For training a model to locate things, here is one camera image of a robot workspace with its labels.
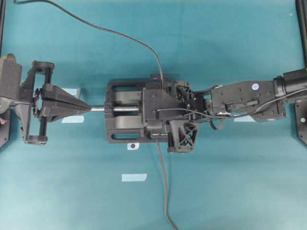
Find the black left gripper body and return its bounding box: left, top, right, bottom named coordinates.
left=14, top=61, right=55, bottom=144

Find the blue tape strip left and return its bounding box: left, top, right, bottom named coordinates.
left=62, top=115, right=84, bottom=124

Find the tape piece with black dot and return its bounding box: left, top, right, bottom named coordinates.
left=127, top=143, right=140, bottom=150

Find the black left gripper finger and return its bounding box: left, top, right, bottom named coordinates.
left=43, top=83, right=91, bottom=108
left=38, top=99, right=91, bottom=122

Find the blue tape strip right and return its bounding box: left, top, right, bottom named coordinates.
left=234, top=115, right=255, bottom=122

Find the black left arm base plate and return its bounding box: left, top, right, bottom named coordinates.
left=0, top=111, right=12, bottom=148

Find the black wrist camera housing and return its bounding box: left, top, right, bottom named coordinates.
left=142, top=89, right=184, bottom=131

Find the black frame rail right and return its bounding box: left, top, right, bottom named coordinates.
left=295, top=0, right=307, bottom=68

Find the blue tape strip near handle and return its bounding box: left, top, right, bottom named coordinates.
left=64, top=88, right=79, bottom=97

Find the black frame rail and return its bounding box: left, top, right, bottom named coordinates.
left=0, top=0, right=6, bottom=52
left=295, top=0, right=307, bottom=68

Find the black multiport USB hub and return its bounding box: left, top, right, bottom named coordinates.
left=144, top=74, right=168, bottom=142

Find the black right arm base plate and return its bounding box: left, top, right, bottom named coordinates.
left=295, top=101, right=307, bottom=145

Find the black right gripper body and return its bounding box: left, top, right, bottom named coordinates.
left=167, top=81, right=207, bottom=153

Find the black frame rail left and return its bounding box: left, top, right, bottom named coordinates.
left=0, top=0, right=6, bottom=52

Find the black USB cable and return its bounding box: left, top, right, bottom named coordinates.
left=13, top=0, right=164, bottom=83

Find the black bench vise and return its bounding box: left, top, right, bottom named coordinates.
left=104, top=77, right=176, bottom=143

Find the silver vise crank handle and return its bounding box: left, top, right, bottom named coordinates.
left=77, top=88, right=144, bottom=114

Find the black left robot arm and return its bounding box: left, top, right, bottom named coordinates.
left=0, top=54, right=92, bottom=146

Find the blue tape strip bottom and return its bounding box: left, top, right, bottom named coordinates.
left=121, top=173, right=147, bottom=182

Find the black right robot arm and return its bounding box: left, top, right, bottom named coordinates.
left=169, top=69, right=307, bottom=151

